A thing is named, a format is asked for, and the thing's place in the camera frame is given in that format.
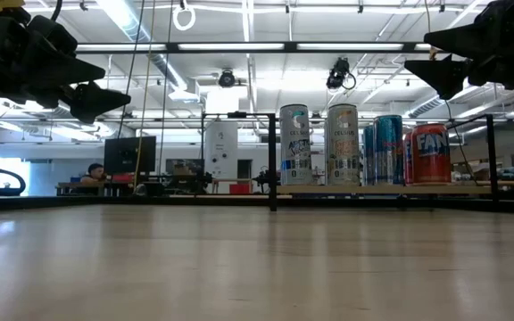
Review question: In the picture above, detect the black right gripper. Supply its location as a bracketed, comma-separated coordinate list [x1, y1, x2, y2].
[403, 0, 514, 102]

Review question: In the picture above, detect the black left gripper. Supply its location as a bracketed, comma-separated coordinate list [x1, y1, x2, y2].
[0, 6, 132, 125]

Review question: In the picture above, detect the orange-red Fanta can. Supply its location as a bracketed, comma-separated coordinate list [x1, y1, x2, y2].
[411, 123, 453, 185]
[402, 131, 414, 185]

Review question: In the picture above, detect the blue silver Red Bull can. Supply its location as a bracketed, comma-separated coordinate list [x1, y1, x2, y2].
[373, 114, 404, 186]
[362, 124, 376, 186]

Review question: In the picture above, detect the white Celsius Tropical Vibe can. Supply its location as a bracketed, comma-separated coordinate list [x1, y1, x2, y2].
[322, 118, 328, 185]
[326, 103, 361, 186]

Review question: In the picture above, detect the white Celsius Arctic Vibe can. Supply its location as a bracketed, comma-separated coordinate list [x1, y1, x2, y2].
[278, 103, 313, 186]

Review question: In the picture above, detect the black computer monitor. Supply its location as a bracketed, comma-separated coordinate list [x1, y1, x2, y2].
[103, 135, 157, 177]

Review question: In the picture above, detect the person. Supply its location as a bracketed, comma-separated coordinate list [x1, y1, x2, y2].
[79, 161, 107, 185]

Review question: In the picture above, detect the round black ceiling fixture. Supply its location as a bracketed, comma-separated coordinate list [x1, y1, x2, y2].
[217, 69, 237, 89]

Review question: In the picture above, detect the white cabinet machine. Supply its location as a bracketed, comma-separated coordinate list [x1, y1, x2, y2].
[203, 119, 240, 182]

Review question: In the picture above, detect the white hanging ring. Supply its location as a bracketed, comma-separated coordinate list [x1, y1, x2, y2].
[171, 4, 197, 32]

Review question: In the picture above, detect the black overhead camera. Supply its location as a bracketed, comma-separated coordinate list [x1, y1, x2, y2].
[326, 56, 357, 92]

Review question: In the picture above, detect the black aluminium rig frame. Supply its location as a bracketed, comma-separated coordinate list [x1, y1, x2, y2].
[0, 39, 514, 216]

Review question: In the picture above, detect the wooden shelf with black frame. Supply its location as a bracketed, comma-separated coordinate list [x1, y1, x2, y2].
[200, 111, 498, 213]

